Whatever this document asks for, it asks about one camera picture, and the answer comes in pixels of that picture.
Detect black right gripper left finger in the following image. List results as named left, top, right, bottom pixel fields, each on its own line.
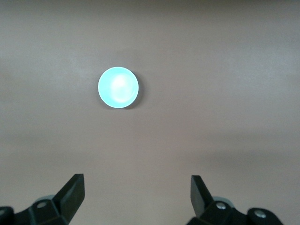
left=14, top=174, right=85, bottom=225

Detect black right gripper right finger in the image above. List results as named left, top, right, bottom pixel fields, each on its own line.
left=189, top=175, right=249, bottom=225

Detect blue bowl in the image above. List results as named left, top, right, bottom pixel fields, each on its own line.
left=97, top=66, right=140, bottom=110

